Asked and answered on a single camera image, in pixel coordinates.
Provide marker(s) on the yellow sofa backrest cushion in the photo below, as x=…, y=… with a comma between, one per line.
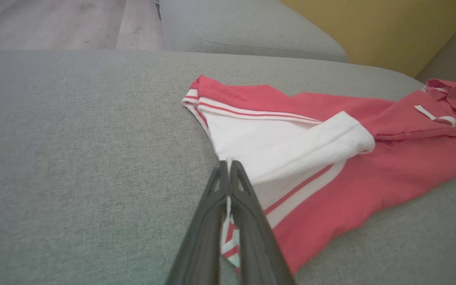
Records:
x=378, y=31

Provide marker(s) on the small grey sofa cushion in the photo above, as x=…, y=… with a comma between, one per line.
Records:
x=244, y=23

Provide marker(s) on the large grey sofa seat cushion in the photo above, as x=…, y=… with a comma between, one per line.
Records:
x=73, y=158

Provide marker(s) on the red white striped shorts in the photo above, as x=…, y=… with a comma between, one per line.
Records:
x=370, y=178

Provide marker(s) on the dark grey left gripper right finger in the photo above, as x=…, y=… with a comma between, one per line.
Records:
x=255, y=245

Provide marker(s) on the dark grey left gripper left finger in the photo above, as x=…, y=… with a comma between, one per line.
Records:
x=204, y=237

